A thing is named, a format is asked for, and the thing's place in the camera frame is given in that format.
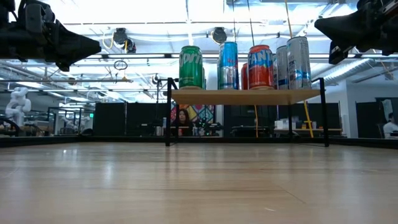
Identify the white box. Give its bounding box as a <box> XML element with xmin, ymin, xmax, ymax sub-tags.
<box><xmin>275</xmin><ymin>119</ymin><xmax>292</xmax><ymax>130</ymax></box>

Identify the colourful wall mural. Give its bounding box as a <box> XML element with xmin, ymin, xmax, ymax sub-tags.
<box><xmin>170</xmin><ymin>104</ymin><xmax>216</xmax><ymax>125</ymax></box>

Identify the grey plastic cover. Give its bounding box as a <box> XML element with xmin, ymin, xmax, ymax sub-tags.
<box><xmin>381</xmin><ymin>99</ymin><xmax>395</xmax><ymax>124</ymax></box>

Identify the black hanging ceiling device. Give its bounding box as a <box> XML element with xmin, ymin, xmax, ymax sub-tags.
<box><xmin>112</xmin><ymin>27</ymin><xmax>128</xmax><ymax>46</ymax></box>
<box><xmin>126</xmin><ymin>37</ymin><xmax>137</xmax><ymax>54</ymax></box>
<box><xmin>212</xmin><ymin>27</ymin><xmax>228</xmax><ymax>44</ymax></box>

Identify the person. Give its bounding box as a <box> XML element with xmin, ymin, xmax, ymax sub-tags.
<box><xmin>382</xmin><ymin>112</ymin><xmax>398</xmax><ymax>139</ymax></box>
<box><xmin>176</xmin><ymin>108</ymin><xmax>194</xmax><ymax>137</ymax></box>

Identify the blue silver Red Bull can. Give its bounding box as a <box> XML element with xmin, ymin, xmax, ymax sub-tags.
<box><xmin>217</xmin><ymin>41</ymin><xmax>240</xmax><ymax>91</ymax></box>

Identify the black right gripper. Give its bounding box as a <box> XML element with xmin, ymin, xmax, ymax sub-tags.
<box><xmin>313</xmin><ymin>0</ymin><xmax>398</xmax><ymax>65</ymax></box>

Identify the wooden shelf with black legs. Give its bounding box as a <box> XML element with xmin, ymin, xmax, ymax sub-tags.
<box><xmin>164</xmin><ymin>77</ymin><xmax>330</xmax><ymax>147</ymax></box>

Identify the orange Fanta soda can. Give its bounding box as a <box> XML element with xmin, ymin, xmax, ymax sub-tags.
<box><xmin>247</xmin><ymin>44</ymin><xmax>275</xmax><ymax>91</ymax></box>
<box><xmin>240</xmin><ymin>62</ymin><xmax>249</xmax><ymax>91</ymax></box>

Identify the dark robot with green lights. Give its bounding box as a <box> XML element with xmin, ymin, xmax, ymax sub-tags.
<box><xmin>194</xmin><ymin>119</ymin><xmax>223</xmax><ymax>137</ymax></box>

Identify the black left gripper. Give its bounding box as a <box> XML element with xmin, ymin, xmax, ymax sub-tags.
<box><xmin>0</xmin><ymin>0</ymin><xmax>103</xmax><ymax>73</ymax></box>

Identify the black office cabinet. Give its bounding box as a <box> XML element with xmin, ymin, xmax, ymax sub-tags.
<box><xmin>356</xmin><ymin>97</ymin><xmax>398</xmax><ymax>139</ymax></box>

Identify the tall white energy drink can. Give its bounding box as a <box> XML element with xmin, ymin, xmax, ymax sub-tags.
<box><xmin>274</xmin><ymin>45</ymin><xmax>289</xmax><ymax>90</ymax></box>
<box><xmin>286</xmin><ymin>36</ymin><xmax>313</xmax><ymax>90</ymax></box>

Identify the wooden background desk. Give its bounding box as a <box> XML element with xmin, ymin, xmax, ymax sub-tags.
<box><xmin>273</xmin><ymin>127</ymin><xmax>343</xmax><ymax>137</ymax></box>

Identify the black hanging cable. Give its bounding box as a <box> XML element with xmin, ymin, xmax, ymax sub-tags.
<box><xmin>246</xmin><ymin>0</ymin><xmax>254</xmax><ymax>47</ymax></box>

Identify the black office partition panel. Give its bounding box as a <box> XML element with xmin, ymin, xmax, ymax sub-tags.
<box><xmin>93</xmin><ymin>102</ymin><xmax>171</xmax><ymax>137</ymax></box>
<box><xmin>223</xmin><ymin>102</ymin><xmax>342</xmax><ymax>130</ymax></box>

